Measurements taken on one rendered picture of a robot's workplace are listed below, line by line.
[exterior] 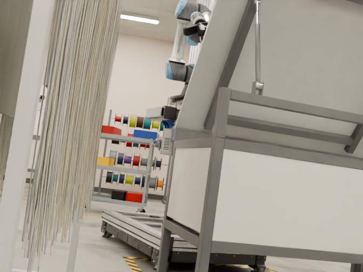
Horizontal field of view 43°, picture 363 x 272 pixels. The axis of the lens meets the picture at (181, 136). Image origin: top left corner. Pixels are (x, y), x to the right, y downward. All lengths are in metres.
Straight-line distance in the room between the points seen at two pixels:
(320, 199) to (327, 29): 0.83
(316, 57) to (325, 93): 0.22
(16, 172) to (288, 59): 1.75
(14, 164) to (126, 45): 9.05
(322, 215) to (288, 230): 0.17
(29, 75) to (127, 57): 8.95
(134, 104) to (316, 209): 7.82
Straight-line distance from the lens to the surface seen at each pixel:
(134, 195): 5.72
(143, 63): 9.76
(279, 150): 1.92
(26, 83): 0.84
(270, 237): 1.94
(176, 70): 3.19
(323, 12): 2.34
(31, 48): 0.85
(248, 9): 2.15
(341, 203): 2.09
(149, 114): 3.39
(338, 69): 2.51
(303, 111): 1.99
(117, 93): 9.64
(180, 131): 2.37
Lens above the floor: 0.65
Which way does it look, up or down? 4 degrees up
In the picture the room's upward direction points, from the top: 8 degrees clockwise
